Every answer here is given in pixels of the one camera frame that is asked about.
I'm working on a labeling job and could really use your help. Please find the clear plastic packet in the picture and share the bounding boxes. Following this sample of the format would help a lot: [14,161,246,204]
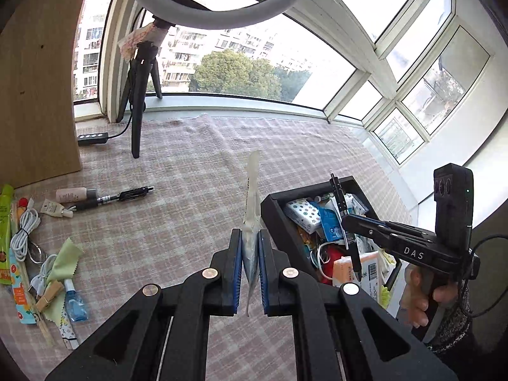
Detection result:
[241,150,261,317]

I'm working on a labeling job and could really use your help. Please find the green tube with orange end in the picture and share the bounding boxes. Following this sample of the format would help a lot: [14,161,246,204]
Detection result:
[0,184,14,285]

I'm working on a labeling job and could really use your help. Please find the right hand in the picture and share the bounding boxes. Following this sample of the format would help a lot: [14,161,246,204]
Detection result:
[399,265,458,328]

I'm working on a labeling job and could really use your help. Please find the black storage tray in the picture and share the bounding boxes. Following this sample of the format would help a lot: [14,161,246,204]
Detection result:
[260,175,403,291]

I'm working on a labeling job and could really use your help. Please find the white polka dot box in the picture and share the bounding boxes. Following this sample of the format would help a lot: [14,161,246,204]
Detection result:
[283,198,321,234]

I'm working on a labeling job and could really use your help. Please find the orange white tissue pack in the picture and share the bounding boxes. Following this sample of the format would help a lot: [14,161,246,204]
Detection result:
[332,249,382,301]

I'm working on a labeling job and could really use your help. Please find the black car charger pen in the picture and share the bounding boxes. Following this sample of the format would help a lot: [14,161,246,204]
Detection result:
[68,186,154,212]

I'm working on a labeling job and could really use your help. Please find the small blue spray bottle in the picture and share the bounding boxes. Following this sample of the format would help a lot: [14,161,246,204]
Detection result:
[64,279,89,323]

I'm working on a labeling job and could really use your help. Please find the light green cleaning cloth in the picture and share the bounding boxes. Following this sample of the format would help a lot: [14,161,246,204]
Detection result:
[44,237,84,327]

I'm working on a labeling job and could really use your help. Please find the pink cosmetic tube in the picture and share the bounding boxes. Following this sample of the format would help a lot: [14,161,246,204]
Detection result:
[55,187,97,203]

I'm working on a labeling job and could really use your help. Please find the wooden clothespin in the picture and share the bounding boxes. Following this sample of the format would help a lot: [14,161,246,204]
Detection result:
[35,280,64,313]

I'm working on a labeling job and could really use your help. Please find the patterned white tube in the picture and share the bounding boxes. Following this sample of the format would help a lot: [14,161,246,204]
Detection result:
[59,308,79,351]

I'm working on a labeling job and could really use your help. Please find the small beige tag bottle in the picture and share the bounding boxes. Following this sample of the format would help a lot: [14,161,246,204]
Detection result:
[40,199,74,218]

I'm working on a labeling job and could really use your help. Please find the black tripod stand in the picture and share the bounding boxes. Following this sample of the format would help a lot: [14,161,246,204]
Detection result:
[115,40,162,158]

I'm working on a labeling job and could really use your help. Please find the orange teal snack packet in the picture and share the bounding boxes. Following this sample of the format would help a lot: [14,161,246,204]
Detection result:
[9,250,35,325]

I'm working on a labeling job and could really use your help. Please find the wooden board panel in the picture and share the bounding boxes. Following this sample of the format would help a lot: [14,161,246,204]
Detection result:
[1,0,83,188]

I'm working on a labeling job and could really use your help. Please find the black gripper camera module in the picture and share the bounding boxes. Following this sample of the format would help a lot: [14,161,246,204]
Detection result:
[433,164,474,256]

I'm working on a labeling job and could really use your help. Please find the white coiled USB cable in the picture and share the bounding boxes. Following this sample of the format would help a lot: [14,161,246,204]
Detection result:
[9,207,42,263]

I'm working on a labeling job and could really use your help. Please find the white ring light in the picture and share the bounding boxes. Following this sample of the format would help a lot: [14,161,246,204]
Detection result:
[136,0,299,30]

